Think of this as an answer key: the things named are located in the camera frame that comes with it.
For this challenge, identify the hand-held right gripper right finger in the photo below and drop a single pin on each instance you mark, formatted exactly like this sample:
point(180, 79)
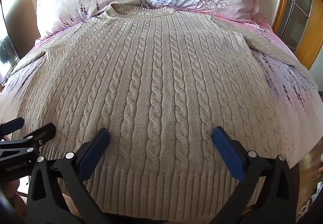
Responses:
point(228, 153)

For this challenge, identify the wooden glass door cabinet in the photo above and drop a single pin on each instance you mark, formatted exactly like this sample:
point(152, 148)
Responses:
point(295, 12)

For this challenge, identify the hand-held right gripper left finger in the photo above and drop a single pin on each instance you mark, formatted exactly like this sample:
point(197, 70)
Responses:
point(93, 153)

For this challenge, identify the pink floral bed sheet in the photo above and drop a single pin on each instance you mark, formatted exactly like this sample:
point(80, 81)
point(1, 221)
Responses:
point(297, 118)

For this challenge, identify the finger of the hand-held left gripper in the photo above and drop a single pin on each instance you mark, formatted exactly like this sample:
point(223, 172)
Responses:
point(12, 125)
point(41, 135)

